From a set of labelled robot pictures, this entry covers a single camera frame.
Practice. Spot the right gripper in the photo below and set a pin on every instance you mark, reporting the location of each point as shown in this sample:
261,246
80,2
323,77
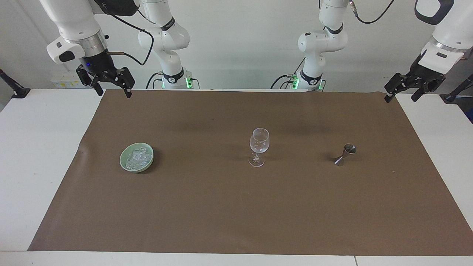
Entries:
95,62

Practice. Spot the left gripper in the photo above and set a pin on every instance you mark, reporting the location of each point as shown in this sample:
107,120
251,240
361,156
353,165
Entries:
425,72

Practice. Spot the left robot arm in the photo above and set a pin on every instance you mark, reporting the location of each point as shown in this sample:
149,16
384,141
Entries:
321,40

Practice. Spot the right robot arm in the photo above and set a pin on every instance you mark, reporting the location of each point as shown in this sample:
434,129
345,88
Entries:
74,22

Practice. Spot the clear ice cube pile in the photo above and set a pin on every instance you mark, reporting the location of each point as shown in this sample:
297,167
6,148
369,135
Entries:
138,158

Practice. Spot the clear wine glass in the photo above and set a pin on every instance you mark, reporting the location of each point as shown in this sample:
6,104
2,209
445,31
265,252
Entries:
259,144

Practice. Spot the black stand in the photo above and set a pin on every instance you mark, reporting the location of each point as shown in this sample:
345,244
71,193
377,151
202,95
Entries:
456,92
14,88

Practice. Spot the green ceramic bowl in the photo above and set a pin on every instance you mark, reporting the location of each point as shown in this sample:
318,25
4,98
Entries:
125,164

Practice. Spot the metal jigger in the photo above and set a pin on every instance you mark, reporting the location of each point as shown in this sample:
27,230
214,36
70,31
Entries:
345,153

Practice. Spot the white wall socket strip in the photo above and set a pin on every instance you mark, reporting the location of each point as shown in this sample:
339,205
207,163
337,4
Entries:
66,82

